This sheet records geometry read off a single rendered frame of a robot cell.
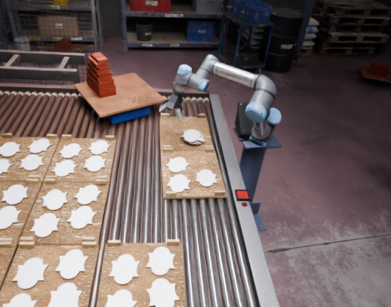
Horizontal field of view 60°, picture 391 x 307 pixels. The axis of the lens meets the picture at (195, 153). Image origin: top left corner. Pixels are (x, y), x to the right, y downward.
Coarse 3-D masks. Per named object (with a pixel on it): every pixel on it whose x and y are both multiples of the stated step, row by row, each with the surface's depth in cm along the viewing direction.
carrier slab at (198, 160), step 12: (168, 156) 211; (180, 156) 212; (192, 156) 213; (204, 156) 214; (216, 156) 215; (168, 168) 202; (192, 168) 203; (204, 168) 204; (216, 168) 205; (168, 180) 193; (192, 180) 195; (216, 180) 196; (180, 192) 186; (192, 192) 187; (204, 192) 188
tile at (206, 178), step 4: (196, 172) 199; (200, 172) 200; (204, 172) 200; (208, 172) 200; (212, 172) 201; (200, 176) 197; (204, 176) 197; (208, 176) 198; (212, 176) 198; (196, 180) 194; (200, 180) 194; (204, 180) 194; (208, 180) 195; (212, 180) 195; (200, 184) 192; (204, 184) 192; (208, 184) 192; (212, 184) 193
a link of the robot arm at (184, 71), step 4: (180, 68) 194; (184, 68) 194; (188, 68) 195; (180, 72) 195; (184, 72) 194; (188, 72) 195; (192, 72) 198; (176, 76) 200; (180, 76) 196; (184, 76) 196; (188, 76) 195; (176, 80) 200; (180, 80) 198; (184, 80) 197; (180, 84) 199; (184, 84) 200
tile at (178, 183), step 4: (176, 176) 195; (180, 176) 196; (184, 176) 196; (172, 180) 192; (176, 180) 192; (180, 180) 193; (184, 180) 193; (188, 180) 193; (168, 184) 189; (172, 184) 190; (176, 184) 190; (180, 184) 190; (184, 184) 190; (188, 184) 192; (172, 188) 187; (176, 188) 187; (180, 188) 188; (184, 188) 188; (188, 188) 188
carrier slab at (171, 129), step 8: (160, 120) 243; (168, 120) 244; (176, 120) 245; (184, 120) 246; (192, 120) 247; (200, 120) 248; (160, 128) 235; (168, 128) 236; (176, 128) 237; (184, 128) 237; (192, 128) 238; (200, 128) 239; (208, 128) 240; (160, 136) 227; (168, 136) 228; (176, 136) 228; (208, 136) 232; (160, 144) 220; (168, 144) 220; (176, 144) 221; (184, 144) 222; (200, 144) 223; (208, 144) 224
